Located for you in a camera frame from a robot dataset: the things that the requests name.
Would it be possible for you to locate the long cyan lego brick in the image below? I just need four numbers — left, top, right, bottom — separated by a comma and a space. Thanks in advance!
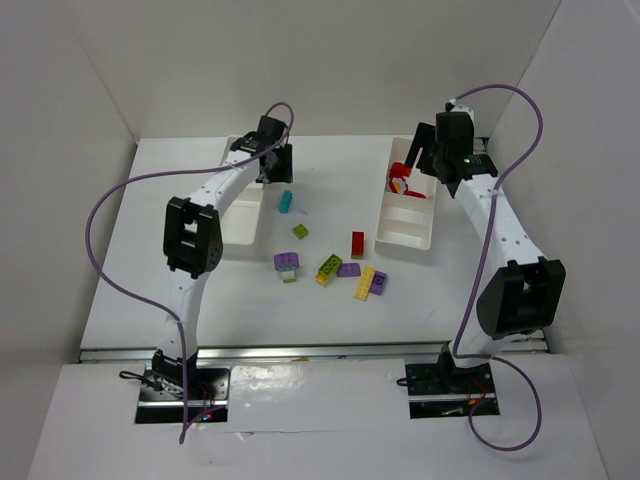
278, 190, 293, 214

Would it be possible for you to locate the red oval lego piece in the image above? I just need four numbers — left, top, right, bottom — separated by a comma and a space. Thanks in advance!
388, 172, 408, 195

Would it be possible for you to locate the small lime green lego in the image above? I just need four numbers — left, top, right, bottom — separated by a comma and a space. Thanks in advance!
292, 224, 309, 239

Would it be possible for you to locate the red studded lego brick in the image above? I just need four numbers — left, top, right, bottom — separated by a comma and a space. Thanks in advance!
405, 190, 433, 200

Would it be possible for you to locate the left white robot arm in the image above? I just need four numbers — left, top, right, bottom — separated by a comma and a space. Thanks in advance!
152, 115, 293, 389

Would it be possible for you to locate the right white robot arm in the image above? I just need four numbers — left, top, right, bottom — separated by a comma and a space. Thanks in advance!
405, 106, 566, 393

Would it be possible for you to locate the red slope lego brick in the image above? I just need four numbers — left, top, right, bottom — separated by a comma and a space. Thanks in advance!
389, 162, 412, 177

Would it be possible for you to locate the left white divided container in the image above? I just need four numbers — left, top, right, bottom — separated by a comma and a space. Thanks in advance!
221, 137, 265, 260

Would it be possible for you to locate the white divided container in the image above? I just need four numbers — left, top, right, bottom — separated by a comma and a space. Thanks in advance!
221, 137, 265, 260
374, 168, 437, 262

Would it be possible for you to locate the right white divided container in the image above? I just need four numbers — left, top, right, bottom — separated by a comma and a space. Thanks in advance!
374, 168, 437, 262

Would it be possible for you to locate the purple rounded lego block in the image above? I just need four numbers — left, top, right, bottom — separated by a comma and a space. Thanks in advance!
273, 252, 300, 283

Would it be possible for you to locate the red tall lego brick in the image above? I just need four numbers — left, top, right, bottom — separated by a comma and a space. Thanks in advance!
351, 231, 365, 259

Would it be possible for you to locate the green lego on yellow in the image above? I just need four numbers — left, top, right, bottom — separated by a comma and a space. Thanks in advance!
315, 254, 343, 286

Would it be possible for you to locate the purple flat lego plate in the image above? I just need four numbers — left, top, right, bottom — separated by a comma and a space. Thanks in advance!
337, 262, 361, 278

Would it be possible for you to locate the yellow long lego plate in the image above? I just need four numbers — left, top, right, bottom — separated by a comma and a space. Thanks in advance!
353, 266, 376, 301

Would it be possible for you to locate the purple square lego brick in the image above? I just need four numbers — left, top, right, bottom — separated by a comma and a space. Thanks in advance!
369, 270, 388, 296

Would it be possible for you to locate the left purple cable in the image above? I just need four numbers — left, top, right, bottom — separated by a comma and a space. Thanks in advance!
85, 102, 295, 446

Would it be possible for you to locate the purple cable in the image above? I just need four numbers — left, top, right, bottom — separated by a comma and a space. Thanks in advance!
85, 102, 295, 446
444, 85, 544, 453

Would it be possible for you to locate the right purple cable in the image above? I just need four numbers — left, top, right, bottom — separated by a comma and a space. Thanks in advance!
444, 85, 544, 453

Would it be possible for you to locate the aluminium front rail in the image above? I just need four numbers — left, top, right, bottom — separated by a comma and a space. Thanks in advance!
79, 338, 551, 363

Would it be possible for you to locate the aluminium rail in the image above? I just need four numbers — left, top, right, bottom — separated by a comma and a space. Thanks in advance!
79, 338, 551, 363
469, 135, 546, 351

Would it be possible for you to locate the aluminium right side rail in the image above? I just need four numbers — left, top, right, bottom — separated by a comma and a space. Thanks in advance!
469, 135, 546, 351

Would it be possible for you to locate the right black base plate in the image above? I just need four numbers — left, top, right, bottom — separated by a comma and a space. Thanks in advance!
396, 363, 500, 419

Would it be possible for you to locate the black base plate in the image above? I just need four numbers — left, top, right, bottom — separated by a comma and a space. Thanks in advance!
396, 363, 500, 419
134, 367, 231, 425

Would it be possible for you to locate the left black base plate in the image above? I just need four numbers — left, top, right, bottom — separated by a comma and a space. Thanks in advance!
134, 367, 231, 425

